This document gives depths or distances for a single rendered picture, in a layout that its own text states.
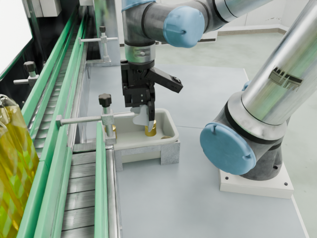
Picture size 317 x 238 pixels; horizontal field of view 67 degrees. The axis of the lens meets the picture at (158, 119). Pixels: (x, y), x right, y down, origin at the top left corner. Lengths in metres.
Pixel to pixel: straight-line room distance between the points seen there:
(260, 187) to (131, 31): 0.48
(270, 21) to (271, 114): 5.24
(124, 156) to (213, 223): 0.28
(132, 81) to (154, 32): 0.16
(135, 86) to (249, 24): 4.86
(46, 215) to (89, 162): 0.20
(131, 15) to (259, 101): 0.32
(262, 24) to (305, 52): 5.19
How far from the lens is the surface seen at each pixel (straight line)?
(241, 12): 0.57
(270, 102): 0.41
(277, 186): 0.68
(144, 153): 0.67
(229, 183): 0.65
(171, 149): 0.68
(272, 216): 0.66
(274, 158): 0.66
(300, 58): 0.38
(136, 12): 0.55
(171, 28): 0.48
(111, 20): 1.33
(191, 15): 0.48
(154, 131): 0.72
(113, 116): 0.54
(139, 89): 0.61
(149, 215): 0.61
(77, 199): 0.49
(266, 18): 5.56
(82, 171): 0.54
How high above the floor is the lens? 1.25
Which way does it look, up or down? 34 degrees down
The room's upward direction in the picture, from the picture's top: straight up
